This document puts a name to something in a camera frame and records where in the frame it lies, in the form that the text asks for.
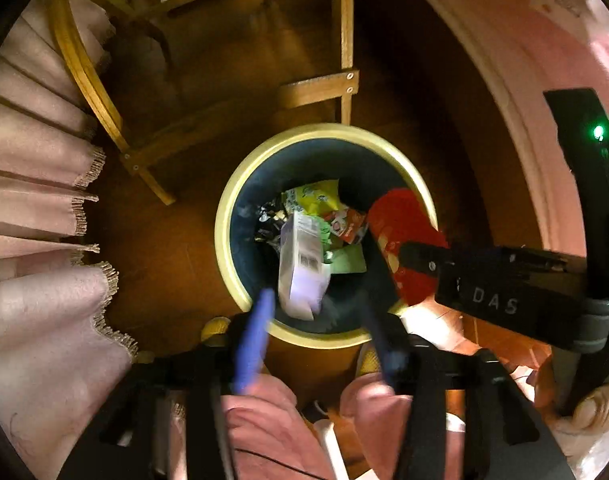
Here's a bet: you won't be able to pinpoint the lavender white carton box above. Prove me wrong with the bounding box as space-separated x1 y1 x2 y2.
277 211 331 321

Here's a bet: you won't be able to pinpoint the green paper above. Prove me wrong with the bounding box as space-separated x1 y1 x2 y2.
319 219 367 274

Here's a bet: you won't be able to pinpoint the left yellow slipper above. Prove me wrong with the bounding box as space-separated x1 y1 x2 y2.
200 316 231 347

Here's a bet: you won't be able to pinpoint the wooden folding table frame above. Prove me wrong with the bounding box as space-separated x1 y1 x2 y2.
47 0 359 205

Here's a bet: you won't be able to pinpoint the black gold wrapper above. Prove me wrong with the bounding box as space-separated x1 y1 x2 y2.
254 196 288 252

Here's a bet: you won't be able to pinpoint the yellow egg roll packet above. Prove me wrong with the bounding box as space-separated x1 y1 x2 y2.
282 180 346 217

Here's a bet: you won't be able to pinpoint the yellow slipper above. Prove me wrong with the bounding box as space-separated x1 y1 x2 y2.
355 342 382 377
200 316 231 347

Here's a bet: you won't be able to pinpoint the person's right hand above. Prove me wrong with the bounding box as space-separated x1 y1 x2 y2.
535 358 609 462

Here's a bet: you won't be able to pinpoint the red paper rolls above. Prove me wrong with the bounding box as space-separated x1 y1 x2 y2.
367 188 448 307

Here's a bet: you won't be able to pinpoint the dark blue trash bin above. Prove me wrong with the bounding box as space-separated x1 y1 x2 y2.
214 124 438 350

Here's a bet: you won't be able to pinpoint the right yellow slipper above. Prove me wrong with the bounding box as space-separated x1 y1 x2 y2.
355 342 382 377

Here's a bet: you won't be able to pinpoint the floral cream curtain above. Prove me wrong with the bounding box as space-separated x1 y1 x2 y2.
0 0 137 479

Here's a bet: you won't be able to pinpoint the right pink trouser leg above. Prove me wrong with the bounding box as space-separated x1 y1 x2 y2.
339 372 467 480

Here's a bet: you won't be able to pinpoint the pink bed blanket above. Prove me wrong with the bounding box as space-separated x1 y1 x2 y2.
427 0 609 256

